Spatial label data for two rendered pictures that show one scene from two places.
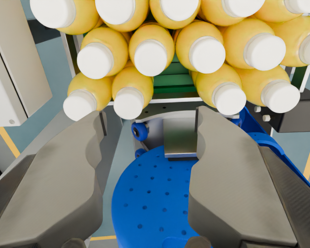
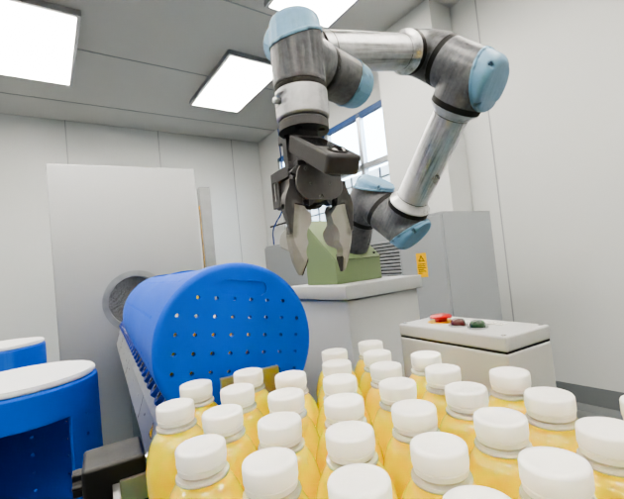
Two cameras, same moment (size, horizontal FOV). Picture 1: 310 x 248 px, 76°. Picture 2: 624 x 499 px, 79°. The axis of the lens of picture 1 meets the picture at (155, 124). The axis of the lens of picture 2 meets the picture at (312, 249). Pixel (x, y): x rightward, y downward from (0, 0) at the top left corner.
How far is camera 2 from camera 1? 0.47 m
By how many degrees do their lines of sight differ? 65
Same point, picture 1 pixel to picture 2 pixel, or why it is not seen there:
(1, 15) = (463, 364)
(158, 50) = (335, 365)
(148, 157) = not seen: hidden behind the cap
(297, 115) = (120, 450)
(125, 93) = (341, 353)
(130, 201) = (293, 321)
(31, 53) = not seen: hidden behind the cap
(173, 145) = (270, 380)
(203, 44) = (300, 375)
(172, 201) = (260, 327)
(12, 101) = (412, 328)
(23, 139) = not seen: outside the picture
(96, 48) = (380, 354)
